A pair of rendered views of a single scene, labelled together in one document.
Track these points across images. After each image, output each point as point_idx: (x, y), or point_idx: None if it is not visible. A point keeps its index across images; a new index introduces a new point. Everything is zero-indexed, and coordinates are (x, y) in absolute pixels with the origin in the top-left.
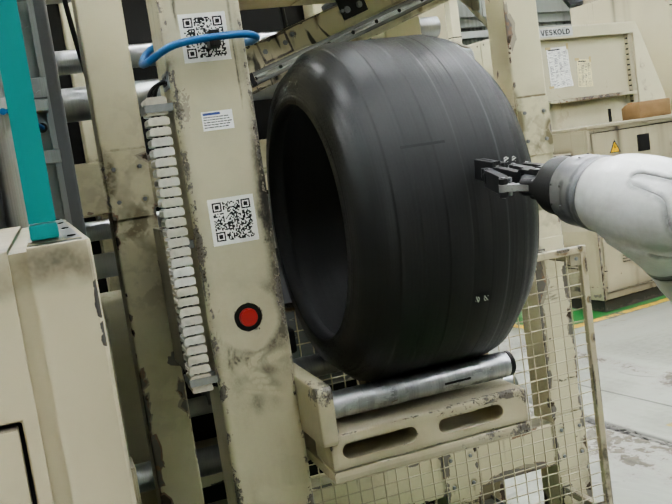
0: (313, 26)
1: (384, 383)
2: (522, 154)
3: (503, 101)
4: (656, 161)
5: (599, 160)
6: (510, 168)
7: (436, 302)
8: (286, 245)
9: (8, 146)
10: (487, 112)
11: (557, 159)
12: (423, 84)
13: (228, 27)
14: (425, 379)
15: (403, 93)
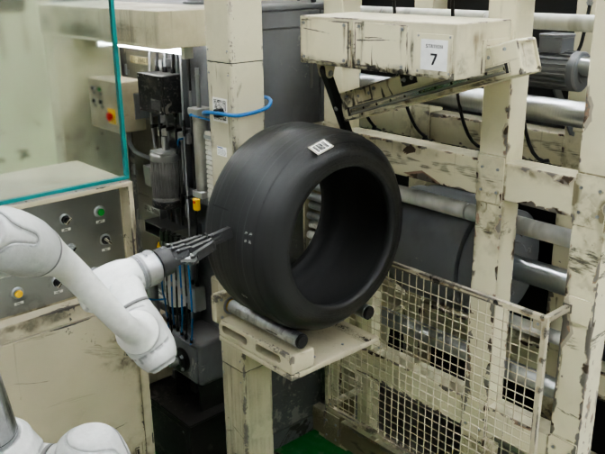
0: (384, 86)
1: (248, 311)
2: (259, 233)
3: (269, 200)
4: (95, 269)
5: (127, 258)
6: (197, 240)
7: (226, 285)
8: (322, 217)
9: (194, 130)
10: (251, 204)
11: (158, 248)
12: (243, 175)
13: (227, 107)
14: (260, 321)
15: (232, 176)
